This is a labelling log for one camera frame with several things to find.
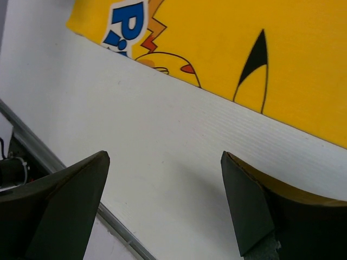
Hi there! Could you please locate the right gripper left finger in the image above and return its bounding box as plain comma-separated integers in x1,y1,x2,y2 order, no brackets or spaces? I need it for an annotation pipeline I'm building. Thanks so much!
1,151,110,259

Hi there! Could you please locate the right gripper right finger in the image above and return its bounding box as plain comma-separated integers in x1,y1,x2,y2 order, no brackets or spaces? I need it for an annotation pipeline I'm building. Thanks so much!
221,152,346,259

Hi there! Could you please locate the aluminium table edge rail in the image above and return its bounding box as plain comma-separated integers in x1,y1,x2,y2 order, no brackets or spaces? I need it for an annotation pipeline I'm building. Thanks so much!
1,103,153,259

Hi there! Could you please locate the yellow Pikachu cloth placemat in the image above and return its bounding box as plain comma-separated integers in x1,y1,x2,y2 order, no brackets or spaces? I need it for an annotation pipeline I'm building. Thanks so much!
66,1,346,147

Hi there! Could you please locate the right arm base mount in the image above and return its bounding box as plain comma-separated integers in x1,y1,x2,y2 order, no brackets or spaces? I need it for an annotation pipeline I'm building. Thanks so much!
1,138,37,192

